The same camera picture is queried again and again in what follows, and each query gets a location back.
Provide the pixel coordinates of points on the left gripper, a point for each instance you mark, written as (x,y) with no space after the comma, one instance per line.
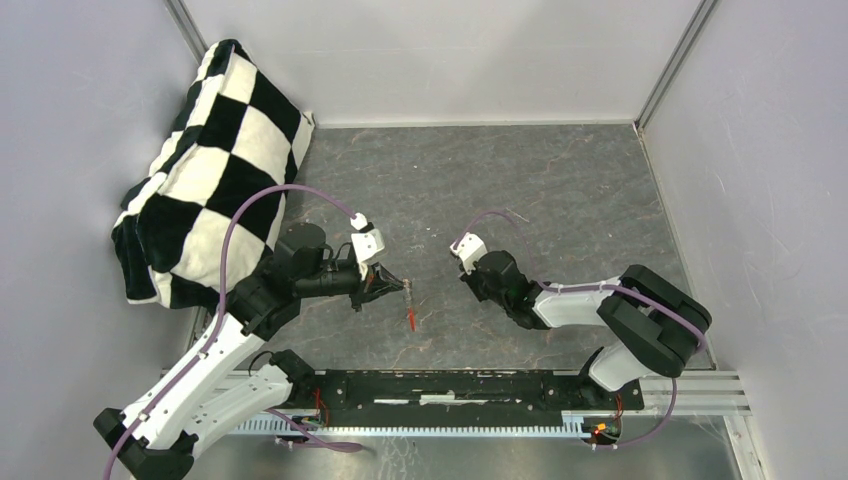
(378,283)

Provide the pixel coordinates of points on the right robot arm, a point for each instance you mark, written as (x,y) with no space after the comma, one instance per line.
(657,327)

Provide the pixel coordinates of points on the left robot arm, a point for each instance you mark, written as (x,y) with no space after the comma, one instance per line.
(161,434)

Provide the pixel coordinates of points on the left electronics board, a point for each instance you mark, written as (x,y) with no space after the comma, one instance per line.
(318,419)

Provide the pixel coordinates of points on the electronics board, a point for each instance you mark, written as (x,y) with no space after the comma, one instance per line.
(607,432)
(318,419)

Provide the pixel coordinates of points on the black white checkered pillow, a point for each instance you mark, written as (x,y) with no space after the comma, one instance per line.
(210,209)

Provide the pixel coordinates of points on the right electronics board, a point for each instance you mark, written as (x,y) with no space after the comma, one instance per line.
(607,432)

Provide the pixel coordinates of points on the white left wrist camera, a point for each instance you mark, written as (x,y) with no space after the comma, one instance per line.
(367,243)

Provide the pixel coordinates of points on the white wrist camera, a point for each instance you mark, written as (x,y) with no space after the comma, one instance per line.
(469,249)
(367,243)

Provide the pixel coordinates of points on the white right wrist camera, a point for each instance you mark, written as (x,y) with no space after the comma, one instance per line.
(469,249)

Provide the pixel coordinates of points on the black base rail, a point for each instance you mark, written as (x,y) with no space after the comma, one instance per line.
(456,398)

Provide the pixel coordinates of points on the white toothed cable duct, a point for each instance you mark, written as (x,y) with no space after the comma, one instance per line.
(569,427)

